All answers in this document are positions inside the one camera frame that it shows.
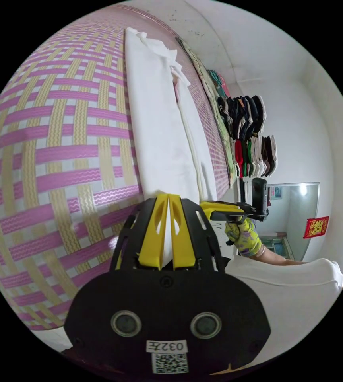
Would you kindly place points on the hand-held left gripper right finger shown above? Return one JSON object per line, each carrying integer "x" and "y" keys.
{"x": 183, "y": 241}

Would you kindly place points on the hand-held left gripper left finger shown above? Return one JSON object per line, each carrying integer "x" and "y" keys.
{"x": 152, "y": 238}

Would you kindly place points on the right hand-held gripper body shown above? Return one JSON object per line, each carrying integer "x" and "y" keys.
{"x": 237, "y": 215}

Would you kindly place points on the white short sleeve shirt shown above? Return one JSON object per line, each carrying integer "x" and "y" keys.
{"x": 156, "y": 125}

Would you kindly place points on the person's right forearm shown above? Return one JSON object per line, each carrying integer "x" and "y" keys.
{"x": 278, "y": 260}

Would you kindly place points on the person's right hand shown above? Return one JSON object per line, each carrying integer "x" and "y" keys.
{"x": 245, "y": 235}

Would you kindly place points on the person's body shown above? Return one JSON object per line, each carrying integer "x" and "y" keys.
{"x": 293, "y": 292}

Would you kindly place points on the floral green quilt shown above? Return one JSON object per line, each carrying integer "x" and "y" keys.
{"x": 216, "y": 98}

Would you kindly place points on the bed with pink woven mat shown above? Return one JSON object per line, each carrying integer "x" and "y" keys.
{"x": 55, "y": 149}

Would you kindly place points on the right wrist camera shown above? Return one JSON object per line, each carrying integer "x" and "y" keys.
{"x": 259, "y": 194}

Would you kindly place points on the red paper wall hanging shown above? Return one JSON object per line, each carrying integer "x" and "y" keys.
{"x": 316, "y": 227}

